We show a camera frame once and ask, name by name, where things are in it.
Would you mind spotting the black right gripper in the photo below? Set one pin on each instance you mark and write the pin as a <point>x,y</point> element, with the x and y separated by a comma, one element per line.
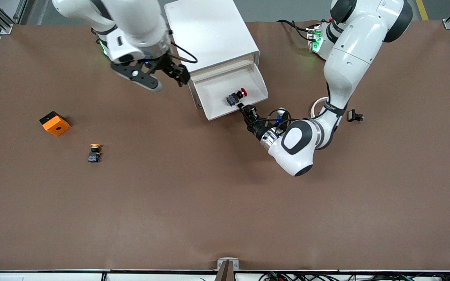
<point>169,66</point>

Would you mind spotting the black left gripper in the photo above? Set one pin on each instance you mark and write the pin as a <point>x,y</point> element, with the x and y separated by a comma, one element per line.
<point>257,127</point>

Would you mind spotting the red-capped push button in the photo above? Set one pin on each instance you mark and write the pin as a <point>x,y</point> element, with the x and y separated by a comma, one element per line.
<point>233,98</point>

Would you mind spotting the white plastic drawer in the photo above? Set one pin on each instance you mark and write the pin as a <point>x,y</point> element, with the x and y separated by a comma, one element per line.
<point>217,93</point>

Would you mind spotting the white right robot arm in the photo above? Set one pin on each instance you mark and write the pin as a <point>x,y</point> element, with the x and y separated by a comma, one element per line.
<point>131,23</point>

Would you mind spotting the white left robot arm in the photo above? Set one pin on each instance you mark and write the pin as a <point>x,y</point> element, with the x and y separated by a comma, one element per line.
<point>350,58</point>

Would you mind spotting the white drawer cabinet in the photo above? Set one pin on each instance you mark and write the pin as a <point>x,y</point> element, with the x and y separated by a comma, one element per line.
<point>209,35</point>

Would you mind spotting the yellow-capped push button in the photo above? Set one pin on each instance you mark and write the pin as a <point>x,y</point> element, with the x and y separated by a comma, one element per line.
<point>94,156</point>

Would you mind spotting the white curved plastic piece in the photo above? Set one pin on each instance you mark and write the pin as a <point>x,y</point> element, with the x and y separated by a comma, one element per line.
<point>316,106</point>

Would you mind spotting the small black clip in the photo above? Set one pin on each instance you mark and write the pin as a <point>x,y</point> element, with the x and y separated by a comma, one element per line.
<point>354,116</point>

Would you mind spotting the orange and black switch box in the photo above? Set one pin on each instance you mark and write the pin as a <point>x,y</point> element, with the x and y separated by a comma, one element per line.
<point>56,125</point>

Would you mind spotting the metal table edge bracket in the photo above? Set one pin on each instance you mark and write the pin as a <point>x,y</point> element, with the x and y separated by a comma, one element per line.
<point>227,265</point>

